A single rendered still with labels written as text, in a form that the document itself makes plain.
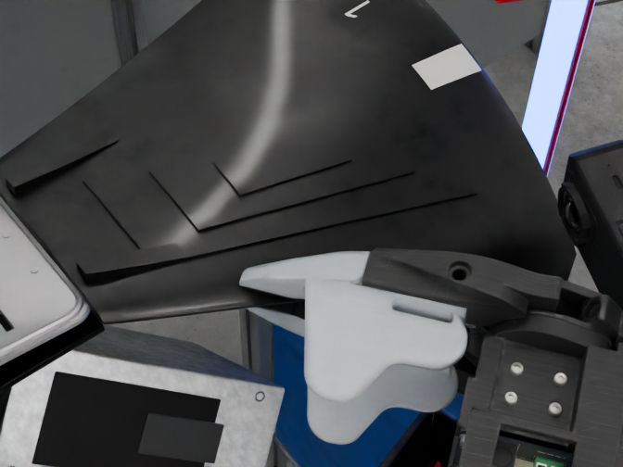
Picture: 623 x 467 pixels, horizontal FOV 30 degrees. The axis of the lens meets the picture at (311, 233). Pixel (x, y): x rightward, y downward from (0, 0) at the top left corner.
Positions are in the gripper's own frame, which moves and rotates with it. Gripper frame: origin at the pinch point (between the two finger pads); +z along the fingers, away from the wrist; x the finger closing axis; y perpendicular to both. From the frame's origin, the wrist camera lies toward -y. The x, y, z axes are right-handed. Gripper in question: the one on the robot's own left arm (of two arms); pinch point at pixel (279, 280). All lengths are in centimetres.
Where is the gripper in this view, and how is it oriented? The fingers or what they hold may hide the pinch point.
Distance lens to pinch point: 47.5
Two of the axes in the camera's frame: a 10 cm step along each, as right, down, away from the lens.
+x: 0.2, 5.1, 8.6
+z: -9.6, -2.2, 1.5
